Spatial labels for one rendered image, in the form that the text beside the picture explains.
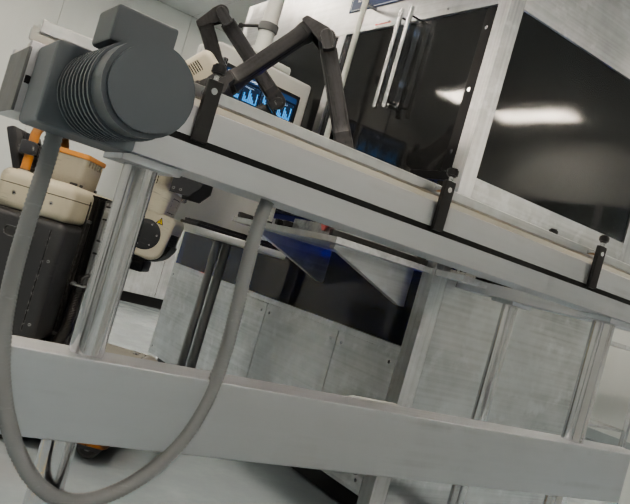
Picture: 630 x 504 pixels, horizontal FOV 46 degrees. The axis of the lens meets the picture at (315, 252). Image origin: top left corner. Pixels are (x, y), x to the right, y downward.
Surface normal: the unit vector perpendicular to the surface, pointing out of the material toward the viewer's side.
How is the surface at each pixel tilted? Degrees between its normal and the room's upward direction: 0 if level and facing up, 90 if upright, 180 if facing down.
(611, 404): 90
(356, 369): 90
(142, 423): 90
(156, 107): 90
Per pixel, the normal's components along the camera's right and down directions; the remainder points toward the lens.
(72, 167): 0.01, 0.01
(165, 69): 0.53, 0.13
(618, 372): -0.80, -0.25
